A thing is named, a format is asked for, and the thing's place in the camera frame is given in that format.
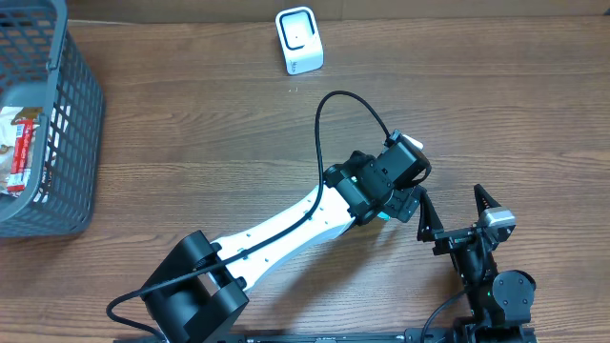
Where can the teal white snack packet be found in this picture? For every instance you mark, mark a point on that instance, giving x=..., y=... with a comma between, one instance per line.
x=383, y=216

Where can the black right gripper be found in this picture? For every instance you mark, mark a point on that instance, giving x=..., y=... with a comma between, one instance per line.
x=459, y=236

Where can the white brown snack bag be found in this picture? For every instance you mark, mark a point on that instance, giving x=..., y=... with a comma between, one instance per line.
x=10, y=116

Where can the grey plastic mesh basket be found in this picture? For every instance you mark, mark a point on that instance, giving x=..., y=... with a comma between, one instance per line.
x=41, y=67

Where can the white barcode scanner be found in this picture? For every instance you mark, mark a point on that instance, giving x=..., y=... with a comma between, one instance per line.
x=300, y=40

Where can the red white snack packet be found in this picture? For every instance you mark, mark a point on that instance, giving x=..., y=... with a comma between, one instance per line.
x=20, y=173

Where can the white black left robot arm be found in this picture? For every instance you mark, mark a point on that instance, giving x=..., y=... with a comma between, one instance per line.
x=201, y=287

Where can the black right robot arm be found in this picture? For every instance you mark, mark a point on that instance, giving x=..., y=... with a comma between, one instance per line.
x=500, y=302

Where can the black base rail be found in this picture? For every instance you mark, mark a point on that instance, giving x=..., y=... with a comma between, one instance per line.
x=409, y=336

